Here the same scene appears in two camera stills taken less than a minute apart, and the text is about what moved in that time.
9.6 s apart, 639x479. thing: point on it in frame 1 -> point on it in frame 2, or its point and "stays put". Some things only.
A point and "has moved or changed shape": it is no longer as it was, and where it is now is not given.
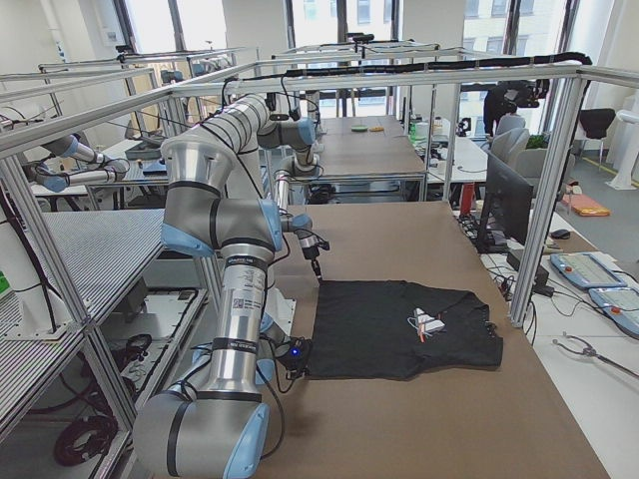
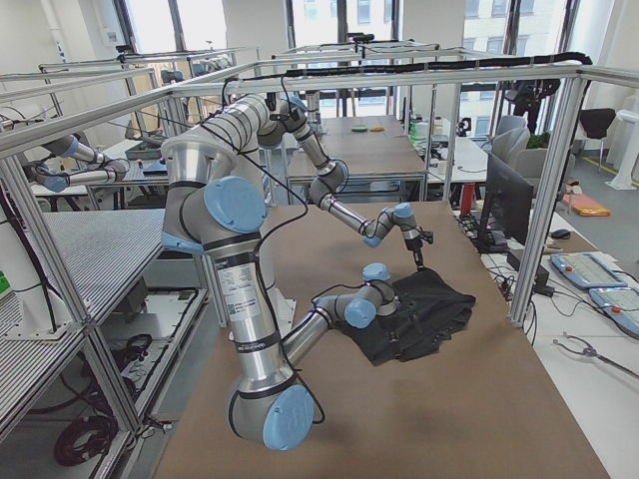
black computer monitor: [507, 207] stays put
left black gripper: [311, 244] -> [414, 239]
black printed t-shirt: [396, 329] has moved or changed shape
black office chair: [595, 121] stays put
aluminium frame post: [550, 198] stays put
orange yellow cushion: [585, 206] stays put
